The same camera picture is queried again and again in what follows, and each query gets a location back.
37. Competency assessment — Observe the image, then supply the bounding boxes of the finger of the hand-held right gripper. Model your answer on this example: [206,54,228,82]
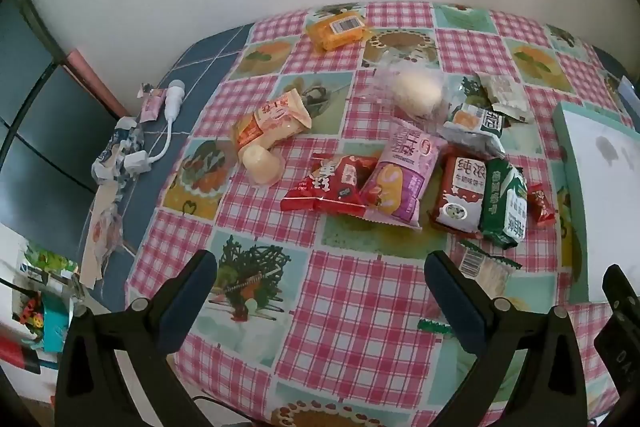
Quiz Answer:
[602,264,640,325]

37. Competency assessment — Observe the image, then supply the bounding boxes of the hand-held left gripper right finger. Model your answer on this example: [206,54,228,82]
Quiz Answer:
[424,251,586,427]

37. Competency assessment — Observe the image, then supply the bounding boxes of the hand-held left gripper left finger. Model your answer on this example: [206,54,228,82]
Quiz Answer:
[55,249,218,427]

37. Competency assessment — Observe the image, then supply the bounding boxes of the clear wafer packet green edges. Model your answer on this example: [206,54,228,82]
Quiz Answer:
[459,239,522,300]

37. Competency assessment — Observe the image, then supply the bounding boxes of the teal shallow box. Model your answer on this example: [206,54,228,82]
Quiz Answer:
[552,102,640,305]

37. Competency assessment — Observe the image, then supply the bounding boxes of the brown and white biscuit packet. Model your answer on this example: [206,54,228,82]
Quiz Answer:
[429,146,501,238]

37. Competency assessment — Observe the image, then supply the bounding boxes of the dark green snack packet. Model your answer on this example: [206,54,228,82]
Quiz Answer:
[477,157,530,250]

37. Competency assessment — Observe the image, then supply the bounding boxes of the small red candy packet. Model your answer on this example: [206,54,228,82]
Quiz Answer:
[526,183,557,225]

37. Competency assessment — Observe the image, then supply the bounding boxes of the pink and purple bread packet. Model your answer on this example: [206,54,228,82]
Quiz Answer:
[361,117,448,232]

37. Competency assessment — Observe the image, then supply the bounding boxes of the pale jelly cup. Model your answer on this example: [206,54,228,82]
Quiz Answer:
[241,144,286,185]

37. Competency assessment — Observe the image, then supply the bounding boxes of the red snack packet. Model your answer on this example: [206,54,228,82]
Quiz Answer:
[280,153,378,218]

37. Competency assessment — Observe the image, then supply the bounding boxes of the white orange snack packet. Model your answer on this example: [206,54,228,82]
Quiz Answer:
[442,74,507,158]

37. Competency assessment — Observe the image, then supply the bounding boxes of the orange and pink snack packet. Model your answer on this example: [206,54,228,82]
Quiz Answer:
[231,89,313,152]

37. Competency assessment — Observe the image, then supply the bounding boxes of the white bun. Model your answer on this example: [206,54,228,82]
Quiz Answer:
[357,67,446,125]

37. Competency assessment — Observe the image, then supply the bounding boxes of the small green zigzag wrapper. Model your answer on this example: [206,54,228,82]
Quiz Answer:
[417,319,453,335]

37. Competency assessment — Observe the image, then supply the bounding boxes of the pale paper wrapper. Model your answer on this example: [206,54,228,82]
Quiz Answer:
[77,182,126,290]

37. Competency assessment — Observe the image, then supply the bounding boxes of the small teal box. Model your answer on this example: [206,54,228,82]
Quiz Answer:
[42,302,76,353]

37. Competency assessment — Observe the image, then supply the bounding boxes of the crumpled blue and white wrapper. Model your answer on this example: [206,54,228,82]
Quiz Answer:
[91,117,146,208]

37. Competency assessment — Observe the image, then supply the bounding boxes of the red and black object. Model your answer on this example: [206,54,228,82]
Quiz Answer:
[0,334,41,373]

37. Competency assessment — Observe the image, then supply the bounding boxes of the small pink candy wrapper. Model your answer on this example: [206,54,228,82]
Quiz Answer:
[137,83,168,124]

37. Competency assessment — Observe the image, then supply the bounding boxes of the beige small snack packet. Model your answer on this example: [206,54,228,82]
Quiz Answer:
[475,72,536,125]

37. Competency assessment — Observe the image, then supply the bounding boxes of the pink wooden strip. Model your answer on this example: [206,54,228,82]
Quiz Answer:
[65,48,131,120]

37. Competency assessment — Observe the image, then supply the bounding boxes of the dark glass cabinet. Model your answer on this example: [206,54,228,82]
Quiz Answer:
[0,0,128,258]

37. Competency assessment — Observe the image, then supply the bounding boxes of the white charger cable with adapter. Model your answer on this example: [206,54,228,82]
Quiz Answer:
[124,79,186,175]

